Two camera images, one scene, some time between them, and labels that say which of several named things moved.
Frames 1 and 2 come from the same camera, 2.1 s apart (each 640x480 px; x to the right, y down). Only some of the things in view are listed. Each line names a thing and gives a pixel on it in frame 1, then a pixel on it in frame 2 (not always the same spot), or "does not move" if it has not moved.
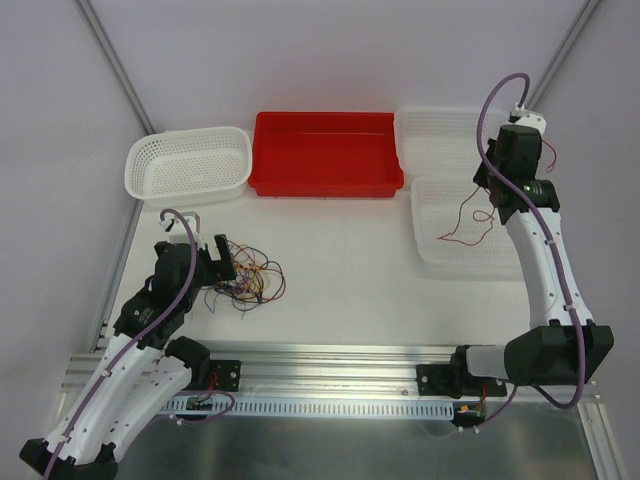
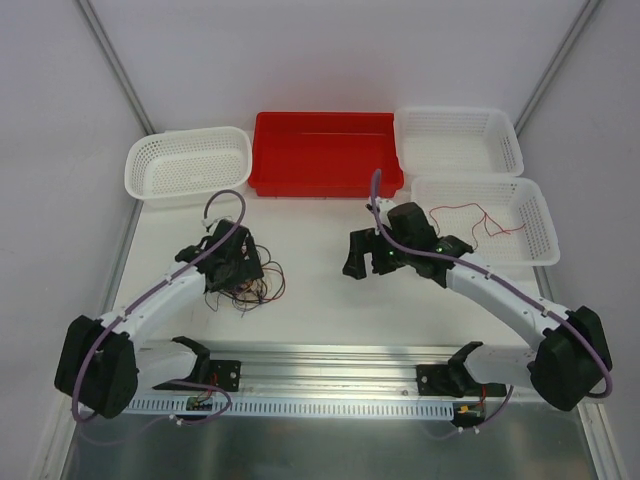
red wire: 444,236 -> 474,227
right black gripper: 486,176 -> 373,248
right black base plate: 447,379 does not move
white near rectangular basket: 458,223 does not move
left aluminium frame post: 97,32 does not move
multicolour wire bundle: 256,280 does not move
